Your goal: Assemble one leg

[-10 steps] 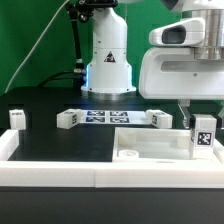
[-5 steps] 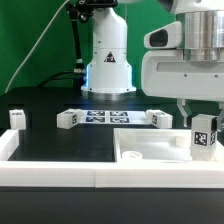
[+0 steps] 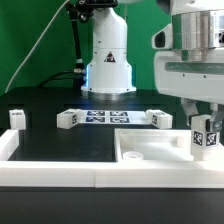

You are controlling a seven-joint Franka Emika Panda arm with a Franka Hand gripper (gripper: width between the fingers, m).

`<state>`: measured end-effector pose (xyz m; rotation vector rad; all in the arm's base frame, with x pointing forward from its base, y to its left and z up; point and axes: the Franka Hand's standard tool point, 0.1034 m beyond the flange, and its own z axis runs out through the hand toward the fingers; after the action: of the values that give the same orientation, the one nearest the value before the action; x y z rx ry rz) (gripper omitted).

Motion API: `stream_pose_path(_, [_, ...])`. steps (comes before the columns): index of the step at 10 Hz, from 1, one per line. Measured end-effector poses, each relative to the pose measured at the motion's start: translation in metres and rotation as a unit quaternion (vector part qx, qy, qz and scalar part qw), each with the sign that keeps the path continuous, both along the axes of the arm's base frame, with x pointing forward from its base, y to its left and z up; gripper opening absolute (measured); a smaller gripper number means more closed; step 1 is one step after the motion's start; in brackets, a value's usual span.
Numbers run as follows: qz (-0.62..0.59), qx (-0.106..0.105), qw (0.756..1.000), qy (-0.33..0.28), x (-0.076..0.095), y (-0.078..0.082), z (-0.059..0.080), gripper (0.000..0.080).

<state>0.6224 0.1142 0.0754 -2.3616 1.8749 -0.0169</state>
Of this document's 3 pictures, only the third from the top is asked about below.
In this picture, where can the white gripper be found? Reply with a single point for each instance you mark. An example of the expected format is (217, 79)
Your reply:
(202, 81)

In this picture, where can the white square tabletop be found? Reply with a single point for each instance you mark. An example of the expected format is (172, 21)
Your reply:
(136, 145)

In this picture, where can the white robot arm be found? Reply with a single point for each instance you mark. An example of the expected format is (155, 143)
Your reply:
(189, 59)

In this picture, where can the white U-shaped obstacle fence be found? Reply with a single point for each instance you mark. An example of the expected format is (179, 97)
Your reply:
(144, 174)

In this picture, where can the white sheet with AprilTags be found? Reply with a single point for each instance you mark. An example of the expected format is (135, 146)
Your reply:
(113, 117)

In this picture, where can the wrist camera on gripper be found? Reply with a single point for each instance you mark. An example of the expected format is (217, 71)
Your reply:
(163, 39)

